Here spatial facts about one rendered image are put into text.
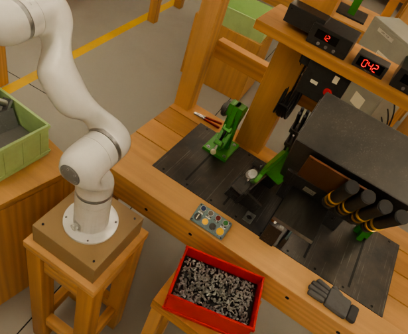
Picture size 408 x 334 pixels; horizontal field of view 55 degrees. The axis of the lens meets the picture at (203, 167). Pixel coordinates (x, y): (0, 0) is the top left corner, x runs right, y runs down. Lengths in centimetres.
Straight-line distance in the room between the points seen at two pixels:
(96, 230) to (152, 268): 112
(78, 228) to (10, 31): 68
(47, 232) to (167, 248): 126
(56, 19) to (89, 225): 65
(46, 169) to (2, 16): 93
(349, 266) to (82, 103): 124
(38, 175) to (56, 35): 83
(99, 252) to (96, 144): 43
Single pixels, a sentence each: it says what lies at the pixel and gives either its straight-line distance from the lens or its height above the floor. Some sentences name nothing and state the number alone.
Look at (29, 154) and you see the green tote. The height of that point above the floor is 85.
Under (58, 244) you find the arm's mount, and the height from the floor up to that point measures 94.
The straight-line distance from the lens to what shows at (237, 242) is 160.
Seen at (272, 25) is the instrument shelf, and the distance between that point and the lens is 161.
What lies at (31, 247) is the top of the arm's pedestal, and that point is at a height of 85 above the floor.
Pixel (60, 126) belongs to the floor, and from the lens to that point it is 319.
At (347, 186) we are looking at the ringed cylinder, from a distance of 111.
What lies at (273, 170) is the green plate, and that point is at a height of 115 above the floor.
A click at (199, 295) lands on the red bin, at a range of 147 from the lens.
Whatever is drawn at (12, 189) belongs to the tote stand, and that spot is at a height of 79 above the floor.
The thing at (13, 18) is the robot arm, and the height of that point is 165.
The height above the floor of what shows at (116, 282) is 48.
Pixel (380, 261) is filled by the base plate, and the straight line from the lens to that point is 190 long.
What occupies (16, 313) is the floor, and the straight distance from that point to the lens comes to 235.
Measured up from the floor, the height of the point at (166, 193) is 90.
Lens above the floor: 215
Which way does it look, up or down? 44 degrees down
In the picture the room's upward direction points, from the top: 22 degrees clockwise
